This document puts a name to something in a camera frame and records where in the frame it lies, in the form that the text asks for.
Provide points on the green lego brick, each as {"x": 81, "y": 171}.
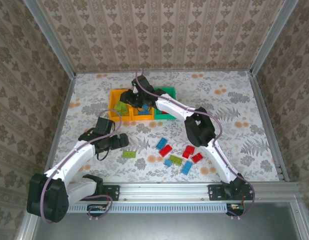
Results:
{"x": 129, "y": 154}
{"x": 175, "y": 160}
{"x": 118, "y": 107}
{"x": 122, "y": 103}
{"x": 124, "y": 110}

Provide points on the aluminium frame post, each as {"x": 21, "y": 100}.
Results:
{"x": 50, "y": 40}
{"x": 274, "y": 37}

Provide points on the small blue lego brick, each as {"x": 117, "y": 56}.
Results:
{"x": 168, "y": 162}

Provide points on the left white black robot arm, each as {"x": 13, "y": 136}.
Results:
{"x": 74, "y": 160}

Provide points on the black connector board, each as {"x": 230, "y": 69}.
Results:
{"x": 96, "y": 208}
{"x": 235, "y": 208}

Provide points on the grey metal panel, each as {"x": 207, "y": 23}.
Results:
{"x": 156, "y": 227}

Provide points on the orange plastic bin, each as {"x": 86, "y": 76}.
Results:
{"x": 114, "y": 100}
{"x": 141, "y": 117}

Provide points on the aluminium table side rail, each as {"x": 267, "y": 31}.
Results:
{"x": 67, "y": 100}
{"x": 259, "y": 100}

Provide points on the green plastic bin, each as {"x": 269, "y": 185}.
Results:
{"x": 166, "y": 116}

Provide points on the aluminium lower frame bar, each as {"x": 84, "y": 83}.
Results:
{"x": 303, "y": 220}
{"x": 22, "y": 232}

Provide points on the aluminium front mounting rail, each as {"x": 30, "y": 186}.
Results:
{"x": 164, "y": 191}

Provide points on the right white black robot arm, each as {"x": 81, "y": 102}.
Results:
{"x": 174, "y": 107}

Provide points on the floral patterned table cover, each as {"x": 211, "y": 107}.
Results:
{"x": 244, "y": 112}

